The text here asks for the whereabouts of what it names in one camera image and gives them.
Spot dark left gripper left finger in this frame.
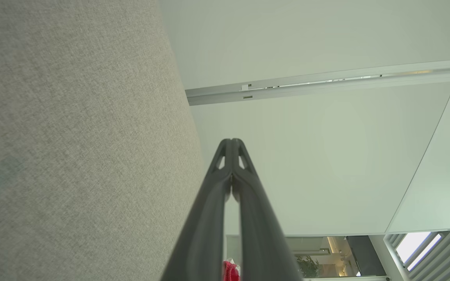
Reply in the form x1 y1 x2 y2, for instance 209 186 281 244
161 139 233 281

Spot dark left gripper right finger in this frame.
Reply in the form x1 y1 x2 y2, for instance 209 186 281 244
231 139 302 281

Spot red shorts white stripe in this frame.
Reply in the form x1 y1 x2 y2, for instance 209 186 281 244
222 260 241 281

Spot green potted plant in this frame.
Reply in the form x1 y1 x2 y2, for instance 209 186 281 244
295 256 322 278

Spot grey fabric sofa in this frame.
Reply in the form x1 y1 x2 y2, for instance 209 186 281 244
0 0 207 281

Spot grey window blinds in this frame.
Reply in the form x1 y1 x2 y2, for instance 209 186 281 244
383 229 450 281

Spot grey partition post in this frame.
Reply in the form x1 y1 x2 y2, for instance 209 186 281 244
185 59 450 98
188 68 450 107

